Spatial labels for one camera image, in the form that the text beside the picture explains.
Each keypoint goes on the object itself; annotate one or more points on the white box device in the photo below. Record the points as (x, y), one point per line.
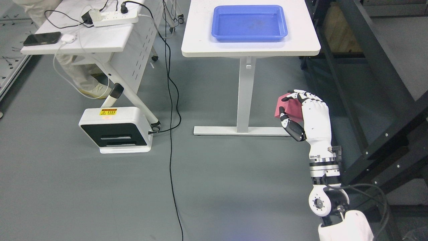
(117, 130)

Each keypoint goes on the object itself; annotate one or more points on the black smartphone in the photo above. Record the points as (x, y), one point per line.
(46, 38)

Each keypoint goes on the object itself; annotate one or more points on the black metal shelf right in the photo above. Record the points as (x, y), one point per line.
(372, 72)

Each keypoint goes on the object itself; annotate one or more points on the person in beige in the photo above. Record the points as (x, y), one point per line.
(81, 75)

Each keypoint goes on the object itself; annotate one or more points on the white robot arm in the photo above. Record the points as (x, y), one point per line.
(328, 199)

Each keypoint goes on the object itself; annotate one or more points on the blue plastic tray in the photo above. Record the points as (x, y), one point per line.
(249, 24)

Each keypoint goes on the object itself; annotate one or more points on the white charger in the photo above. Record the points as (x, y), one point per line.
(68, 38)

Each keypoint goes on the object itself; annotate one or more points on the white folding desk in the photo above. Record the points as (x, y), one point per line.
(120, 51)

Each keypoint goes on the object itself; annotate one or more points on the white robotic hand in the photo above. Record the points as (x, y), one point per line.
(317, 126)

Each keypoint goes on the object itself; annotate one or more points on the pink foam block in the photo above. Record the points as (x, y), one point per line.
(293, 108)

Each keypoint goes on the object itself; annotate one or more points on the white power strip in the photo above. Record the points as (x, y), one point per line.
(112, 18)

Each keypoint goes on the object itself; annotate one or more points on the white table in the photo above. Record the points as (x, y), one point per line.
(301, 40)

